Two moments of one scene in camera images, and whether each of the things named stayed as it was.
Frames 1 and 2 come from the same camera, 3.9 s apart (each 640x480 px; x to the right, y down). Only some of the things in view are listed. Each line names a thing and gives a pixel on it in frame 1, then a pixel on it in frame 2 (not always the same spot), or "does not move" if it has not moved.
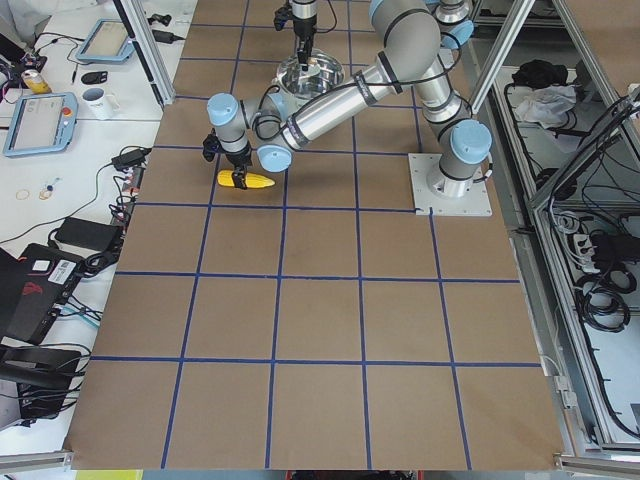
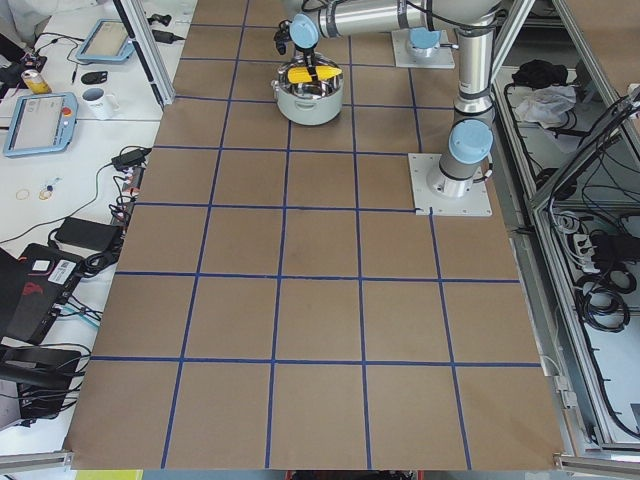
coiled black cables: x=601 y=298 does not move
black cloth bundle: x=539 y=74 does not move
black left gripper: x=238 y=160 -> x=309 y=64
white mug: x=96 y=104 does not move
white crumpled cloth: x=548 y=105 does not move
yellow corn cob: x=225 y=178 -> x=302 y=74
